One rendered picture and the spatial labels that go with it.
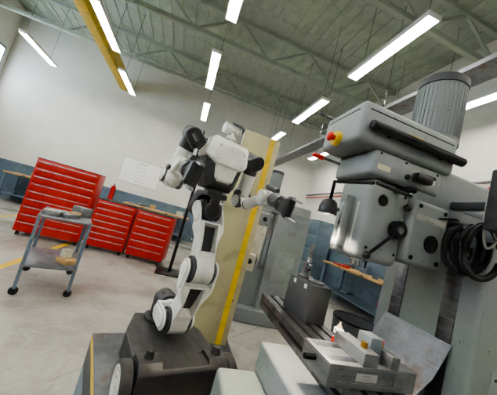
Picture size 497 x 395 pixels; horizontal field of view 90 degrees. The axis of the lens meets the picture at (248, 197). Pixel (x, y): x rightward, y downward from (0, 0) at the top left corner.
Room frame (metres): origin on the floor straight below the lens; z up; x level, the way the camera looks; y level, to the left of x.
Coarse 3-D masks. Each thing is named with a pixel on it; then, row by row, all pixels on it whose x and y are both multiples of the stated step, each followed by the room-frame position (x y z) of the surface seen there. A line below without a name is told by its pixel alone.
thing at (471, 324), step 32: (384, 288) 1.33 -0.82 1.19; (416, 288) 1.16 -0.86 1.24; (448, 288) 1.03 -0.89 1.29; (480, 288) 0.93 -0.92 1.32; (416, 320) 1.13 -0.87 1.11; (448, 320) 1.01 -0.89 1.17; (480, 320) 0.92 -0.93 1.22; (480, 352) 0.92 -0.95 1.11; (448, 384) 0.97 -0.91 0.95; (480, 384) 0.92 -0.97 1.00
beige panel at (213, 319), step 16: (256, 144) 2.68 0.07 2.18; (272, 144) 2.71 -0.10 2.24; (272, 160) 2.73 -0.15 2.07; (240, 176) 2.66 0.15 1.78; (256, 176) 2.70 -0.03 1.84; (256, 192) 2.71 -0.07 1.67; (224, 208) 2.64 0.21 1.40; (256, 208) 2.72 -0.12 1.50; (224, 224) 2.65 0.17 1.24; (240, 224) 2.69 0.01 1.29; (256, 224) 2.73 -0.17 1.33; (224, 240) 2.66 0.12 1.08; (240, 240) 2.70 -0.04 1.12; (224, 256) 2.68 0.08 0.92; (240, 256) 2.71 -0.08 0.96; (224, 272) 2.69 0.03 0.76; (240, 272) 2.73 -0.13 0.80; (224, 288) 2.70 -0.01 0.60; (240, 288) 2.74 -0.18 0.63; (208, 304) 2.67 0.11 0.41; (224, 304) 2.71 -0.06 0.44; (208, 320) 2.68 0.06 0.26; (224, 320) 2.71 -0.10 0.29; (208, 336) 2.69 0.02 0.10; (224, 336) 2.73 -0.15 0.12
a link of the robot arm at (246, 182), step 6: (240, 180) 1.66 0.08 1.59; (246, 180) 1.62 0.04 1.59; (252, 180) 1.64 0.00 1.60; (240, 186) 1.65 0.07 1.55; (246, 186) 1.63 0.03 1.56; (234, 192) 1.66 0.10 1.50; (240, 192) 1.64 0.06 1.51; (246, 192) 1.65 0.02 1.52; (234, 198) 1.64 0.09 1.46; (234, 204) 1.63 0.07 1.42
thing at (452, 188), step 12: (444, 180) 1.00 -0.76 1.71; (456, 180) 1.01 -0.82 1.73; (468, 180) 1.04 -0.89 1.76; (420, 192) 0.97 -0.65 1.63; (444, 192) 1.00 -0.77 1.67; (456, 192) 1.01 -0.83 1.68; (468, 192) 1.03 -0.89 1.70; (480, 192) 1.04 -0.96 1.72; (432, 204) 0.99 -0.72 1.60; (444, 204) 1.00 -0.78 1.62; (456, 216) 1.02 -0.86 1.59; (468, 216) 1.03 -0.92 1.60; (480, 216) 1.05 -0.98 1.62
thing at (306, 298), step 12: (300, 276) 1.42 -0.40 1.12; (288, 288) 1.46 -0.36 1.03; (300, 288) 1.37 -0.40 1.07; (312, 288) 1.28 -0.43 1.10; (324, 288) 1.30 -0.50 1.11; (288, 300) 1.44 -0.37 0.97; (300, 300) 1.34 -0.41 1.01; (312, 300) 1.28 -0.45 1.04; (324, 300) 1.31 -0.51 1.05; (300, 312) 1.32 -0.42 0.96; (312, 312) 1.29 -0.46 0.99; (324, 312) 1.31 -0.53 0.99
